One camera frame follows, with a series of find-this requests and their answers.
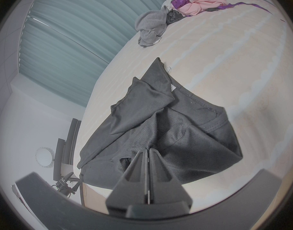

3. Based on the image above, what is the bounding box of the round white mirror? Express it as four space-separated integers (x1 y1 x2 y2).
35 147 55 168

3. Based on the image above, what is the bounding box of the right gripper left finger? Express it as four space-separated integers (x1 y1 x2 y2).
105 149 149 217

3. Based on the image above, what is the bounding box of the black garment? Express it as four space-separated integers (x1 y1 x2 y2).
166 9 187 25

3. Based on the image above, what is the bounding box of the bed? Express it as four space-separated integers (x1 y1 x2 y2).
77 0 293 213

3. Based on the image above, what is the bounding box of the black T-shirt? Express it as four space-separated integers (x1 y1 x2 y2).
77 57 243 190

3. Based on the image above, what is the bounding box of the pink garment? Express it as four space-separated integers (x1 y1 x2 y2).
176 0 229 16

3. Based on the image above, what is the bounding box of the black chest of drawers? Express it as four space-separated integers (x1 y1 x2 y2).
63 118 81 165

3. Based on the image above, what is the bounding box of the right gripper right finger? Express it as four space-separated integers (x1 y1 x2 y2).
149 149 193 213

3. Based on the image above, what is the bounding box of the grey garment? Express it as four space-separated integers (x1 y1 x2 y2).
135 6 167 48

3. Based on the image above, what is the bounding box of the blue-green curtain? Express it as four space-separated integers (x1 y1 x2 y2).
18 18 111 108
29 0 171 64

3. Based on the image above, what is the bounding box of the black dressing table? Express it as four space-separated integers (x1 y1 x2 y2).
53 138 66 181

